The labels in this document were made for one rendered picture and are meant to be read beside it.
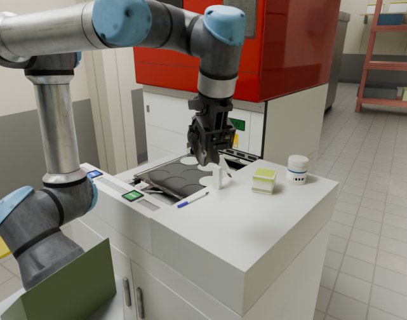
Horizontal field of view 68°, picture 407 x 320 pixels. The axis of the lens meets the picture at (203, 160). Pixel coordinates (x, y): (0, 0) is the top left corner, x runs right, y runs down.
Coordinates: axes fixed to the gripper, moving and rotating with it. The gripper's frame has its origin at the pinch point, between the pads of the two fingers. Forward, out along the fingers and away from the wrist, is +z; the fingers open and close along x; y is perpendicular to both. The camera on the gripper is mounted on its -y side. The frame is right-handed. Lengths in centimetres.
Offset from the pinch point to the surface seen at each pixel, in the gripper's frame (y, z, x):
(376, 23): -400, 90, 478
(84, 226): -36, 62, -36
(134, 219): -11.3, 32.1, -16.9
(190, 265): 11.0, 29.0, -4.6
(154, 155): -90, 73, 5
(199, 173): -40, 44, 16
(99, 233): -27, 56, -30
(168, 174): -43, 45, 2
